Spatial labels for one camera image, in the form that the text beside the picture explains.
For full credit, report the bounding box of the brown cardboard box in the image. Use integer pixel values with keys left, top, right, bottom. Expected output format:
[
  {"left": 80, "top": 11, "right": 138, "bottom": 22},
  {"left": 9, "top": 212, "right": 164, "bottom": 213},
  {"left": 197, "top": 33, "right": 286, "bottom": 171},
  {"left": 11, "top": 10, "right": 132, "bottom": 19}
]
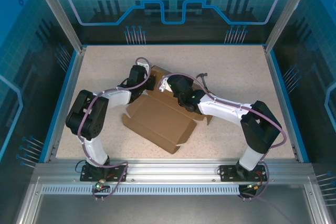
[{"left": 121, "top": 65, "right": 214, "bottom": 154}]

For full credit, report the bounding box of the small black hammer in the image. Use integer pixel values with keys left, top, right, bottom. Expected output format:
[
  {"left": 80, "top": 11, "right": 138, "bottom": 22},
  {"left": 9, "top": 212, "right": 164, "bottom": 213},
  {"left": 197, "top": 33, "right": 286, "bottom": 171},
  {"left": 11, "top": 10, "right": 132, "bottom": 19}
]
[{"left": 195, "top": 72, "right": 210, "bottom": 90}]

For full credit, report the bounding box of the power connector with green light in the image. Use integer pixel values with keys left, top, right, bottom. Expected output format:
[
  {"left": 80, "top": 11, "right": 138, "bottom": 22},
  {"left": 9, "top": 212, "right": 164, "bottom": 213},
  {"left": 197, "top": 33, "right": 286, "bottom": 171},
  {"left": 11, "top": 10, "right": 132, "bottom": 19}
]
[
  {"left": 246, "top": 183, "right": 263, "bottom": 192},
  {"left": 96, "top": 179, "right": 110, "bottom": 190}
]

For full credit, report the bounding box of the blue printed side panel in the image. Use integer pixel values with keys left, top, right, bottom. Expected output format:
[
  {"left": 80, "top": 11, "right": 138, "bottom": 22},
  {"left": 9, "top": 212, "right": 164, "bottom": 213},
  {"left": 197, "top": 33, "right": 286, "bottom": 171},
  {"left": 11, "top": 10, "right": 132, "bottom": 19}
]
[
  {"left": 270, "top": 0, "right": 336, "bottom": 224},
  {"left": 0, "top": 0, "right": 79, "bottom": 224}
]

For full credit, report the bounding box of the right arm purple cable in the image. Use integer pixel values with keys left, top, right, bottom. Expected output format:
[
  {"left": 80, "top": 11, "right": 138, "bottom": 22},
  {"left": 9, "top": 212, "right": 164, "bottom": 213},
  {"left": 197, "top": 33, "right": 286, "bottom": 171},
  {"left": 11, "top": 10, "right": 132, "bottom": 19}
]
[{"left": 161, "top": 73, "right": 287, "bottom": 201}]

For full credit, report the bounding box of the aluminium table side rail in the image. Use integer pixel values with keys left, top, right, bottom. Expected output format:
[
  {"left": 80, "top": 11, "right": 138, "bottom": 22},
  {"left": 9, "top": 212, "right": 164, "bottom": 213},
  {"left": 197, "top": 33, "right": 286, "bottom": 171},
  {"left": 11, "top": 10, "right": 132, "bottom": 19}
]
[
  {"left": 263, "top": 45, "right": 310, "bottom": 163},
  {"left": 43, "top": 46, "right": 88, "bottom": 163}
]

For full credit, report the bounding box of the aluminium mounting rail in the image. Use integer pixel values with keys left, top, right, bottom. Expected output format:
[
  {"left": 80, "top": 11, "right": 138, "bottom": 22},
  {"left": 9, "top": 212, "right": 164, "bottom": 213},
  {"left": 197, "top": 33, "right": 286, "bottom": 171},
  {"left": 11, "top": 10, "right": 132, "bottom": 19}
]
[{"left": 34, "top": 157, "right": 314, "bottom": 184}]

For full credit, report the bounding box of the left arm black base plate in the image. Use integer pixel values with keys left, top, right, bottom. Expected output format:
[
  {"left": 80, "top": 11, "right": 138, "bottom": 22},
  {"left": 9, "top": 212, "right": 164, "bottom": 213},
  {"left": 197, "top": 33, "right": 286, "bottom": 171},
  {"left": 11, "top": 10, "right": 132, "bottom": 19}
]
[{"left": 80, "top": 165, "right": 129, "bottom": 183}]

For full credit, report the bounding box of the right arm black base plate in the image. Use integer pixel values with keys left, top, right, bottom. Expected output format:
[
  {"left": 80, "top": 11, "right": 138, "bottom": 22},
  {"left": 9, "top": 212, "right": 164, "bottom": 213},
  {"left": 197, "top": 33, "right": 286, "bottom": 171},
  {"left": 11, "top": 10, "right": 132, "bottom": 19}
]
[{"left": 218, "top": 165, "right": 267, "bottom": 183}]

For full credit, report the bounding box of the aluminium frame post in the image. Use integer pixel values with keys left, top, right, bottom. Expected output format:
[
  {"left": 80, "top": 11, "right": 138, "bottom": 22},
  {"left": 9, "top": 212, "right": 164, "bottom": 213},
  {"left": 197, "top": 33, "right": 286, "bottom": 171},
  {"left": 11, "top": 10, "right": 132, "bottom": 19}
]
[
  {"left": 29, "top": 0, "right": 87, "bottom": 53},
  {"left": 264, "top": 0, "right": 317, "bottom": 53}
]

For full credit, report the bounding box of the slotted white cable duct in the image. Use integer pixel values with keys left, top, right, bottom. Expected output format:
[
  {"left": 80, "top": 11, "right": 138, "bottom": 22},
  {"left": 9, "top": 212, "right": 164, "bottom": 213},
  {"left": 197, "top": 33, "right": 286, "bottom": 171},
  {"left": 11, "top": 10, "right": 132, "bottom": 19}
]
[{"left": 41, "top": 184, "right": 244, "bottom": 196}]

